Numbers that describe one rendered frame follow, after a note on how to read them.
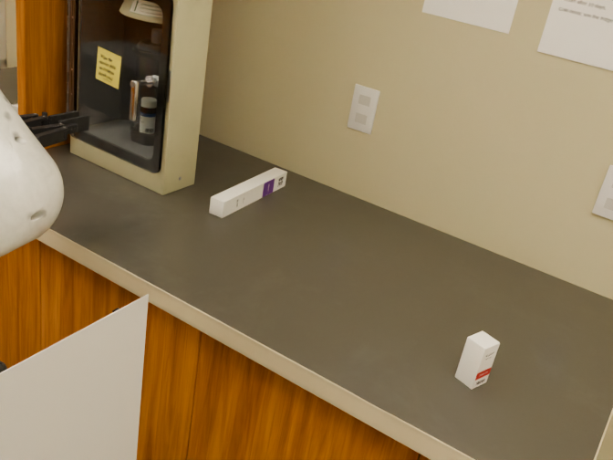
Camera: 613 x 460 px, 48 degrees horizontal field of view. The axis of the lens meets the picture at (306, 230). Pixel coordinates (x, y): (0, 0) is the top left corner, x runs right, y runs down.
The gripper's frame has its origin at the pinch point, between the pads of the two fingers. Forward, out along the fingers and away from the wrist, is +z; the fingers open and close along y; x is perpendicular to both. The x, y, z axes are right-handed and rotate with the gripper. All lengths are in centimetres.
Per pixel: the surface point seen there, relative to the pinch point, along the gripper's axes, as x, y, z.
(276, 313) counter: 20, -53, 3
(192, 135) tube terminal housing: 7.1, -4.8, 31.7
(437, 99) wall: -10, -49, 67
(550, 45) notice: -29, -70, 67
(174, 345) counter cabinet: 32.9, -35.5, -3.5
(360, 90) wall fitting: -7, -29, 66
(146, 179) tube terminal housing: 18.3, 0.4, 23.3
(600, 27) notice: -35, -78, 67
